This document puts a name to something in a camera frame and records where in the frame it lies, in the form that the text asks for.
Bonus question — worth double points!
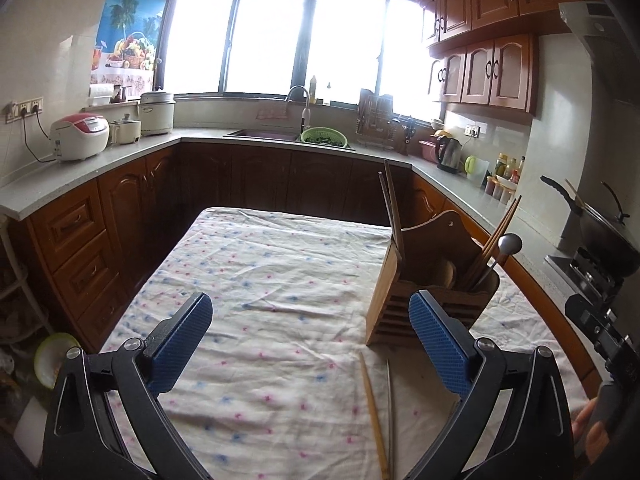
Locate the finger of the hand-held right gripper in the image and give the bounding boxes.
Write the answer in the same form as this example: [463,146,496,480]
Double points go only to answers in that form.
[565,293,626,358]

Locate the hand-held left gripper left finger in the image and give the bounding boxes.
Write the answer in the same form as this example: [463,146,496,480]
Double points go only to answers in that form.
[41,291,214,480]

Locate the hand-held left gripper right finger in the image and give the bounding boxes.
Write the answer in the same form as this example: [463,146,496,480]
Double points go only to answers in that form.
[405,289,574,480]

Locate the wooden utensil holder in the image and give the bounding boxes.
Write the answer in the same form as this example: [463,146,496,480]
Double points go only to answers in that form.
[365,210,502,347]

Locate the metal chopstick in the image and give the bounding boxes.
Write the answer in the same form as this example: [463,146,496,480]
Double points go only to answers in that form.
[384,358,397,480]

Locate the brown wooden chopstick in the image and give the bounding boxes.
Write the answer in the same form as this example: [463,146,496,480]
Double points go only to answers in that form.
[358,351,391,480]

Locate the metal spoon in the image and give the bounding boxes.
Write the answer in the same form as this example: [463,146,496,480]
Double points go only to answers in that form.
[474,233,524,288]

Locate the reddish brown chopstick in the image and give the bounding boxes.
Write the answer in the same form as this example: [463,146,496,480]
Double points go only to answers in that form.
[460,200,518,288]

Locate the person's right hand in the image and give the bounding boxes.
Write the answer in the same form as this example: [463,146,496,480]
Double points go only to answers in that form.
[571,396,611,466]

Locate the gas stove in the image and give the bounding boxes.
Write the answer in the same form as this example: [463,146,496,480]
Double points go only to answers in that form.
[545,245,640,311]

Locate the wooden spoon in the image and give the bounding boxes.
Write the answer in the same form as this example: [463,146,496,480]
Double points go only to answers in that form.
[432,259,457,290]

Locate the black wok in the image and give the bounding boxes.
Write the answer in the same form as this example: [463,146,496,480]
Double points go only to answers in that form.
[540,175,640,276]

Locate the white floral tablecloth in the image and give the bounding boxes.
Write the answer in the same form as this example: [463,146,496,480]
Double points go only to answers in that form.
[100,206,591,480]

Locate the wooden cooking chopsticks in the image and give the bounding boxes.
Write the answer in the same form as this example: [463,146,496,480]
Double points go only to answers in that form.
[565,178,587,212]

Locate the wooden lower cabinets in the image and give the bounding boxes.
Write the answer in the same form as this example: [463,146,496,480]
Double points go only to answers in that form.
[22,142,601,396]

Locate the wooden cabinets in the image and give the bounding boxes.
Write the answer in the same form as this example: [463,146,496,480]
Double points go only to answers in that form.
[22,142,601,396]
[415,0,593,118]

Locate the yellow green bowl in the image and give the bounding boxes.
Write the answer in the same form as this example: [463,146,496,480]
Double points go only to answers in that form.
[34,332,81,391]

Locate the dark brown chopstick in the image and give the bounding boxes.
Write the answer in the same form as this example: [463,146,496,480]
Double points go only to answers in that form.
[383,159,406,257]
[377,171,401,253]

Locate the spice jar set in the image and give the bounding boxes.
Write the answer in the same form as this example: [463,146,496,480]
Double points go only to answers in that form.
[484,175,518,205]

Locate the sauce bottles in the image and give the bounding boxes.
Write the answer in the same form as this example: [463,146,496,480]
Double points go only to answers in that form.
[492,152,526,183]

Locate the steel electric kettle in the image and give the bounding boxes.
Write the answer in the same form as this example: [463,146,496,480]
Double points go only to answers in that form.
[434,136,463,175]

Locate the grey kitchen countertop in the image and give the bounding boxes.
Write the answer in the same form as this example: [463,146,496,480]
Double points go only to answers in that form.
[0,127,601,386]

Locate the black scissors holder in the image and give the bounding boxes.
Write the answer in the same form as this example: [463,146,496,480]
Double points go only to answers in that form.
[397,116,416,156]

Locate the small white appliance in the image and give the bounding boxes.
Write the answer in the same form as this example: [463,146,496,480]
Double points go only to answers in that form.
[109,115,142,146]

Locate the steel kitchen sink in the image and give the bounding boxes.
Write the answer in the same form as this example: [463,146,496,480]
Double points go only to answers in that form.
[222,129,301,142]

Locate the red and white rice cooker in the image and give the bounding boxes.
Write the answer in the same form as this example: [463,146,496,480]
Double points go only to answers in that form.
[50,114,111,162]

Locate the large white cooker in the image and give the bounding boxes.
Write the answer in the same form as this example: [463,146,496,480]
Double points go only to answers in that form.
[138,90,177,136]

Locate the metal dish rack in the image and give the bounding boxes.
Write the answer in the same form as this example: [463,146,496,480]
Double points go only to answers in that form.
[356,88,396,150]

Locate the green plastic colander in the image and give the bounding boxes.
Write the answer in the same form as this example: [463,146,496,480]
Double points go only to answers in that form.
[300,127,348,148]

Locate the paper towel roll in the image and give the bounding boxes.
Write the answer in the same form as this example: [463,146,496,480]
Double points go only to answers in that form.
[87,84,115,107]

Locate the chrome kitchen faucet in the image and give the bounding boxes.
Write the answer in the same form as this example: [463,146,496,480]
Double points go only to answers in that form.
[285,85,312,133]

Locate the wooden upper cabinets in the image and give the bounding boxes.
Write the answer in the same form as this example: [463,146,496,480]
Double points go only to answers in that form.
[415,0,593,118]

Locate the grey range hood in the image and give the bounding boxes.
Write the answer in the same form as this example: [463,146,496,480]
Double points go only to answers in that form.
[559,0,640,103]

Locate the large kitchen window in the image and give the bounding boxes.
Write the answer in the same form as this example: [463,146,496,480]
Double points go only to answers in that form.
[162,0,441,108]

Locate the black power cord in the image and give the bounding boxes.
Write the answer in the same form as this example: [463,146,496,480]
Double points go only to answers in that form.
[21,114,57,164]

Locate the fruit and palm wall poster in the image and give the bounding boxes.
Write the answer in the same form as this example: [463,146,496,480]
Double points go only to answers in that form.
[90,0,168,86]

